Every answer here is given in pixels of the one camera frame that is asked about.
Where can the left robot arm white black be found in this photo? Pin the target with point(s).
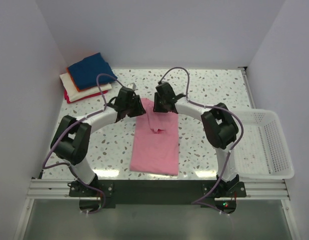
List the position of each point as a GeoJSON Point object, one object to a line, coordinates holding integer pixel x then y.
{"type": "Point", "coordinates": [72, 138]}

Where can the blue folded t shirt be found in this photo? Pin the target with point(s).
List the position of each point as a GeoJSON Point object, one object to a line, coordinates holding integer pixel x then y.
{"type": "Point", "coordinates": [86, 71]}

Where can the pink t shirt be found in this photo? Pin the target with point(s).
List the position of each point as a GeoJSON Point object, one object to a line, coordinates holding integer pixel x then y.
{"type": "Point", "coordinates": [156, 142]}

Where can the red folded t shirt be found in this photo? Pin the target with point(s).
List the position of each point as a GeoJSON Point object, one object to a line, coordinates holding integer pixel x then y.
{"type": "Point", "coordinates": [74, 99]}

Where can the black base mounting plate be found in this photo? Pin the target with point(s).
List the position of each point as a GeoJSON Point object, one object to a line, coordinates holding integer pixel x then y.
{"type": "Point", "coordinates": [109, 193]}

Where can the white plastic laundry basket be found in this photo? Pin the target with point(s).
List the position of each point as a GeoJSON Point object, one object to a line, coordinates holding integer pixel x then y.
{"type": "Point", "coordinates": [263, 152]}

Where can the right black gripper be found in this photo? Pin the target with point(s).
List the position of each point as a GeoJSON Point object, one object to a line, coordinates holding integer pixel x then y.
{"type": "Point", "coordinates": [157, 108]}

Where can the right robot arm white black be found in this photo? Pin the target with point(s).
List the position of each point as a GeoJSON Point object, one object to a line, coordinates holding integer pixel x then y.
{"type": "Point", "coordinates": [222, 128]}

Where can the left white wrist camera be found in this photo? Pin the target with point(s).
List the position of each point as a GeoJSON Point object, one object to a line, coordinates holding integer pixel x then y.
{"type": "Point", "coordinates": [132, 86]}

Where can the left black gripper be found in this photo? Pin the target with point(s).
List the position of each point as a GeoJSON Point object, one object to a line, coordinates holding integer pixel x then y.
{"type": "Point", "coordinates": [139, 109]}

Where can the orange folded t shirt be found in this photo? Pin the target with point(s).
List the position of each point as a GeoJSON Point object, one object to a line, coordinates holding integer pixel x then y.
{"type": "Point", "coordinates": [72, 80]}

